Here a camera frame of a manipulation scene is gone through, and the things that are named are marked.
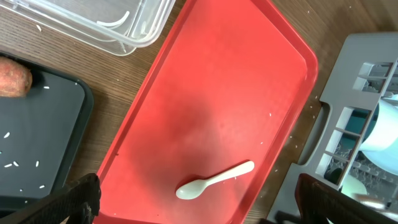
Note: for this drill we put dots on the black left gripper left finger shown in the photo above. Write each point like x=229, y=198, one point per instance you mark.
x=77, y=202

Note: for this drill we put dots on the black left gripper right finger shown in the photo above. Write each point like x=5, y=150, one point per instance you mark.
x=319, y=203

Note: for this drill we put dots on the mint green bowl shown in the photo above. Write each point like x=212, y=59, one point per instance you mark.
x=352, y=187

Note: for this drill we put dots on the large light blue plate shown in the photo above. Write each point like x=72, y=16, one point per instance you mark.
x=380, y=145

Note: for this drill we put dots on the white plastic spoon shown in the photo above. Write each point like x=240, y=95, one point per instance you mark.
x=195, y=188

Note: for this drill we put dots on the orange carrot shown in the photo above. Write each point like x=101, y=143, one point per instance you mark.
x=16, y=79

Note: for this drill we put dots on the white rice grains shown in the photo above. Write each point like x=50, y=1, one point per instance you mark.
x=35, y=132

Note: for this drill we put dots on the black waste tray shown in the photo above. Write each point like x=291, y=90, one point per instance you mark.
x=44, y=76

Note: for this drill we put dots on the grey dishwasher rack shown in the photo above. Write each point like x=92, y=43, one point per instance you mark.
x=364, y=73

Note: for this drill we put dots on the clear plastic waste bin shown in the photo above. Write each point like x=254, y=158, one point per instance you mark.
x=118, y=27

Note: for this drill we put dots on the red plastic tray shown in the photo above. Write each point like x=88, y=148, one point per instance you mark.
x=227, y=87

